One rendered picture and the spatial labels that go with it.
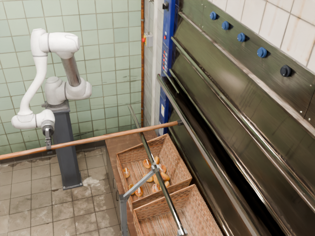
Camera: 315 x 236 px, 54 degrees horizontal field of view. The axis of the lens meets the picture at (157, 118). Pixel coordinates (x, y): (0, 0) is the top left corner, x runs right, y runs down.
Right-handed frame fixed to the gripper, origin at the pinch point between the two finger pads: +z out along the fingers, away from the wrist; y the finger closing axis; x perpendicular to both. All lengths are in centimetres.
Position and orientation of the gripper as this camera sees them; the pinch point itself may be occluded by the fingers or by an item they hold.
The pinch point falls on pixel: (48, 148)
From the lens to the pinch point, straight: 219.4
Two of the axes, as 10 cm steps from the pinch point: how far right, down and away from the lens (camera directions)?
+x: -9.5, 1.6, -2.6
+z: 3.0, 5.8, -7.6
